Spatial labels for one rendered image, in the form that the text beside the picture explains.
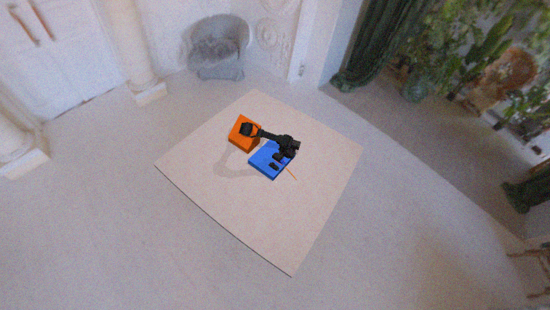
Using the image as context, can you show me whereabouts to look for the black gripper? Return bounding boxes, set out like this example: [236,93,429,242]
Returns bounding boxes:
[272,145,288,162]

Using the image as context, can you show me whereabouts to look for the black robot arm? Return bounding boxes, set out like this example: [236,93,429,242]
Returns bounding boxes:
[239,122,301,158]

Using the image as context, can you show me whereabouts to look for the blue micro servo with orange cable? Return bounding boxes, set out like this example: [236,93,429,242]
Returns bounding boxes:
[279,159,297,180]

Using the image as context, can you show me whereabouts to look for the blue flat deck plate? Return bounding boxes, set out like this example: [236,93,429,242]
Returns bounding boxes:
[247,140,295,181]

